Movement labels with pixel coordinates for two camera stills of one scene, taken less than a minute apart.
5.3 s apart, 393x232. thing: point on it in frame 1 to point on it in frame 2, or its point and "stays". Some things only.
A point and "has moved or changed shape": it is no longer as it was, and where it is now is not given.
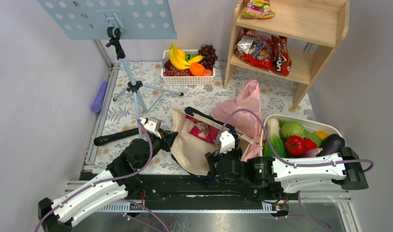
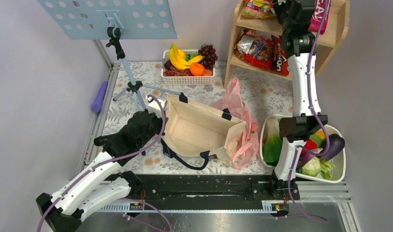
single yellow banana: [196, 59] stays
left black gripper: [168, 137] to [161, 121]
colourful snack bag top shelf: [259, 8] stays
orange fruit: [196, 69] stays
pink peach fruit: [207, 72] stays
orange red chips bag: [281, 64] stays
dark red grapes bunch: [208, 52] stays
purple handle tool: [96, 106] stays
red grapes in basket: [174, 71] stays
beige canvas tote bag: [193, 134] has moved or changed shape
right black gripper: [213, 157] to [277, 7]
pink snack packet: [202, 130] to [316, 17]
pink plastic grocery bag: [247, 123] has moved or changed shape
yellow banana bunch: [177, 57] stays
